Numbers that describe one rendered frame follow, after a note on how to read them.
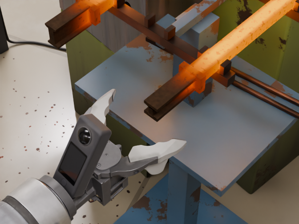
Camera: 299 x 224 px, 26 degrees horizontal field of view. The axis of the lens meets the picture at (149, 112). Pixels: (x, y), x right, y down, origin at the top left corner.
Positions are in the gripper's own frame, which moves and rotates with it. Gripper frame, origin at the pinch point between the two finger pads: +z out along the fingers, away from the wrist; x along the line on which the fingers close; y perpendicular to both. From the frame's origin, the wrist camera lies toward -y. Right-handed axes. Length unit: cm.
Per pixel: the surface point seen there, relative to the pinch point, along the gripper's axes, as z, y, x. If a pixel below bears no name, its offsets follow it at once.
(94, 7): 9.4, -1.5, -22.0
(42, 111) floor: 33, 97, -82
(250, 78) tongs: 36.2, 25.4, -5.1
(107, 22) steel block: 39, 40, -52
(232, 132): 23.1, 26.4, 0.8
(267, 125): 29.3, 26.4, 4.8
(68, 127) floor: 34, 97, -70
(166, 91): 3.8, -1.2, -0.3
